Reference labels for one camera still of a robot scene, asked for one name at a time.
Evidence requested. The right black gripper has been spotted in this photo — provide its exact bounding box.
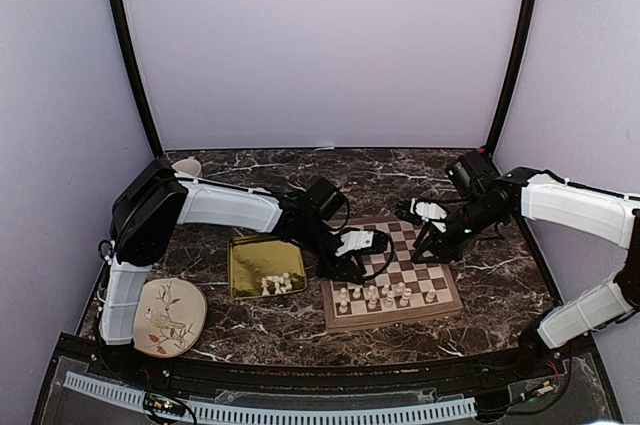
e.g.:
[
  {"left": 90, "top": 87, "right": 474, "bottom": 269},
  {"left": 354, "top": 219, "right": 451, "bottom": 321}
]
[{"left": 412, "top": 195, "right": 504, "bottom": 263}]

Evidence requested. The white chess king piece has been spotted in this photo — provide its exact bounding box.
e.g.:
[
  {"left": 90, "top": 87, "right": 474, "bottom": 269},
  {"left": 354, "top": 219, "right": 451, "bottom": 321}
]
[{"left": 383, "top": 290, "right": 396, "bottom": 311}]

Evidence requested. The white knight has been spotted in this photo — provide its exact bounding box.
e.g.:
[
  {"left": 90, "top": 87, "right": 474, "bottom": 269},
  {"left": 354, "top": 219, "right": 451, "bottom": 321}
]
[{"left": 425, "top": 289, "right": 436, "bottom": 304}]

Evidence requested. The wooden chess board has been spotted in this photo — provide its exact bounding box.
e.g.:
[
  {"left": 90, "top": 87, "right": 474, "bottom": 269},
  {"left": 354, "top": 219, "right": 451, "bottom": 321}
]
[{"left": 321, "top": 216, "right": 463, "bottom": 332}]

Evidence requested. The white chess queen piece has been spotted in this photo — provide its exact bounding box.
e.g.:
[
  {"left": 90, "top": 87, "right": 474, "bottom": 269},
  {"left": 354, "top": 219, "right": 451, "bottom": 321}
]
[{"left": 398, "top": 287, "right": 412, "bottom": 308}]

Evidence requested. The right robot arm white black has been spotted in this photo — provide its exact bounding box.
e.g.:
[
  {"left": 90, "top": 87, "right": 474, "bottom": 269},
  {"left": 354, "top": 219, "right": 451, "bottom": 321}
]
[{"left": 395, "top": 166, "right": 639, "bottom": 379}]

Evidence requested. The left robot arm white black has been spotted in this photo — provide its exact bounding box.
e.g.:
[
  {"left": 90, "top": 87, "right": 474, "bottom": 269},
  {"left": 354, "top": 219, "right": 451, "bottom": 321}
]
[{"left": 96, "top": 159, "right": 395, "bottom": 381}]

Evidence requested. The gold metal tray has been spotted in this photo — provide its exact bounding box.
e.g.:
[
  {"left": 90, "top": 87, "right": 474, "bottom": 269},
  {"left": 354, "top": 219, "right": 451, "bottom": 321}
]
[{"left": 227, "top": 235, "right": 308, "bottom": 300}]

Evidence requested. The cream ceramic mug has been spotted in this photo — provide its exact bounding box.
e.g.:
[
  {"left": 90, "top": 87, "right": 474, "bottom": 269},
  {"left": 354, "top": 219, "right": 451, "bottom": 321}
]
[{"left": 172, "top": 157, "right": 202, "bottom": 178}]

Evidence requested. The round bird painted plate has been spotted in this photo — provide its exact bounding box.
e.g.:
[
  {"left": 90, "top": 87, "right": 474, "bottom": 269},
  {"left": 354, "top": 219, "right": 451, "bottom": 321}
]
[{"left": 133, "top": 278, "right": 207, "bottom": 359}]

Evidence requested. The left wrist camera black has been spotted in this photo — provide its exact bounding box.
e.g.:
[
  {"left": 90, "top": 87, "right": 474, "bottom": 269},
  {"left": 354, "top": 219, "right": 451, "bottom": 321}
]
[{"left": 305, "top": 177, "right": 347, "bottom": 221}]

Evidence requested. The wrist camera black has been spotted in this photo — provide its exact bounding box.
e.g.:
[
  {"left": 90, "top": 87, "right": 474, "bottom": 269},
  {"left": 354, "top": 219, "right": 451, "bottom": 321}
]
[
  {"left": 446, "top": 150, "right": 499, "bottom": 198},
  {"left": 305, "top": 177, "right": 347, "bottom": 221}
]

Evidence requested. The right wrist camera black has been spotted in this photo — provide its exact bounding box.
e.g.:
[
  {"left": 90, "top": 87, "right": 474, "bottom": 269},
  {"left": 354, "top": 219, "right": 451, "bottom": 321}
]
[{"left": 446, "top": 150, "right": 499, "bottom": 198}]

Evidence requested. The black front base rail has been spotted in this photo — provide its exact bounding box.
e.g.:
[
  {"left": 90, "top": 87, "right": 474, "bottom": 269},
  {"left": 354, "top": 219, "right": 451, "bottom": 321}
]
[{"left": 38, "top": 333, "right": 608, "bottom": 404}]

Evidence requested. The grey slotted cable duct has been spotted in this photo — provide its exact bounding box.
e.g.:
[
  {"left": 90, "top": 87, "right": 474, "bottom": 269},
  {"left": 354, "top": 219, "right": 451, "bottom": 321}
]
[{"left": 62, "top": 371, "right": 477, "bottom": 424}]

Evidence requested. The right black frame post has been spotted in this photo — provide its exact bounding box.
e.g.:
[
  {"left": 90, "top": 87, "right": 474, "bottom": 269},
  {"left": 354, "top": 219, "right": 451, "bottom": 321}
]
[{"left": 485, "top": 0, "right": 536, "bottom": 157}]

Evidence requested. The black frame post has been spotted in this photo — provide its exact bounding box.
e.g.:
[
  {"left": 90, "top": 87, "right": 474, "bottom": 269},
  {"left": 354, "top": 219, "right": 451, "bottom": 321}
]
[
  {"left": 109, "top": 0, "right": 164, "bottom": 158},
  {"left": 485, "top": 0, "right": 536, "bottom": 157}
]

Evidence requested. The left black frame post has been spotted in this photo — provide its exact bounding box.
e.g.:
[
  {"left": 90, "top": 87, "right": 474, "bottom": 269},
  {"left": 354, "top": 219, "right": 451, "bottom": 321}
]
[{"left": 109, "top": 0, "right": 164, "bottom": 158}]

